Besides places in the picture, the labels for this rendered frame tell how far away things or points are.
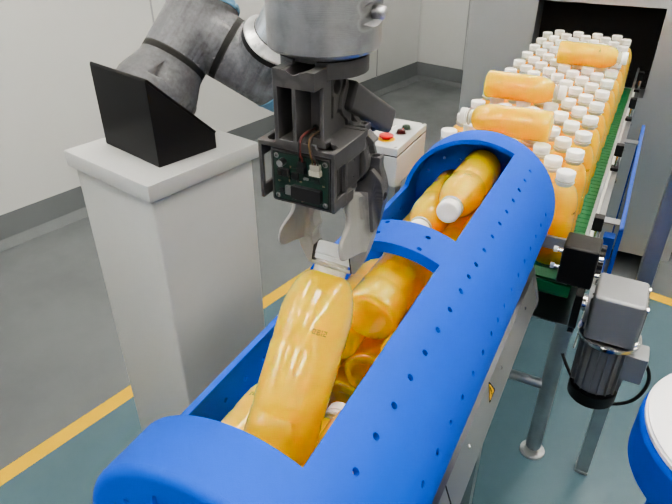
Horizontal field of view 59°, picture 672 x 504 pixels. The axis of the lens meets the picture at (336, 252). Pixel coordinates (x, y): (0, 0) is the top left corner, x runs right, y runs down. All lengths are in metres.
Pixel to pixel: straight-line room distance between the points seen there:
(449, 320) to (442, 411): 0.11
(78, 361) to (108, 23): 1.91
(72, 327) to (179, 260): 1.46
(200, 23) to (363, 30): 0.97
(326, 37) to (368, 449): 0.34
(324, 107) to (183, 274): 1.01
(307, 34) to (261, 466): 0.33
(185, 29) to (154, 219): 0.42
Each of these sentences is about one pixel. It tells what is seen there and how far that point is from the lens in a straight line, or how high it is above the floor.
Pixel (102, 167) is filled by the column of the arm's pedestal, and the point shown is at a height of 1.10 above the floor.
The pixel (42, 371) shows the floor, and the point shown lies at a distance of 2.64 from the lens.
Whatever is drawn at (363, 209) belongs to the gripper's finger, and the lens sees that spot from 0.54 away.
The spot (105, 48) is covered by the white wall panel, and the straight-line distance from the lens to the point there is 3.68.
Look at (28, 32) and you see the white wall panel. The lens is 3.47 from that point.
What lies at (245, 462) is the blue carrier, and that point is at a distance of 0.50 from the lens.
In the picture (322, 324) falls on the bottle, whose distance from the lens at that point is 0.56.
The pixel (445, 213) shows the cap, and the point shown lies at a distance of 0.99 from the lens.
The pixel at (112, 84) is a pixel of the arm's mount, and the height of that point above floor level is 1.26.
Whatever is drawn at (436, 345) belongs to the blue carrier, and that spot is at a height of 1.19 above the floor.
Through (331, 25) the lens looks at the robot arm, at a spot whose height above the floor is 1.54.
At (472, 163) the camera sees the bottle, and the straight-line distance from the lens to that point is 1.10.
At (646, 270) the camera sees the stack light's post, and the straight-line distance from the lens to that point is 1.70.
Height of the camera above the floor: 1.62
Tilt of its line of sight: 32 degrees down
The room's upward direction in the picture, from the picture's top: straight up
